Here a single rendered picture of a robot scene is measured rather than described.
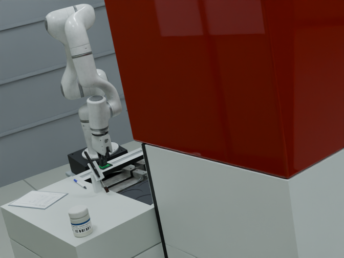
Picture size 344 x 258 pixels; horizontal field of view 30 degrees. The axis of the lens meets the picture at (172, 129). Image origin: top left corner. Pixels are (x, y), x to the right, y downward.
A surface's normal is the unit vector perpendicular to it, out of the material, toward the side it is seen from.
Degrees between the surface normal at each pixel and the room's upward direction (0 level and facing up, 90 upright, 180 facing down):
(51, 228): 0
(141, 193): 0
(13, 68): 90
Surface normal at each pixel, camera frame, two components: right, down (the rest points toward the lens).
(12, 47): 0.50, 0.18
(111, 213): -0.18, -0.94
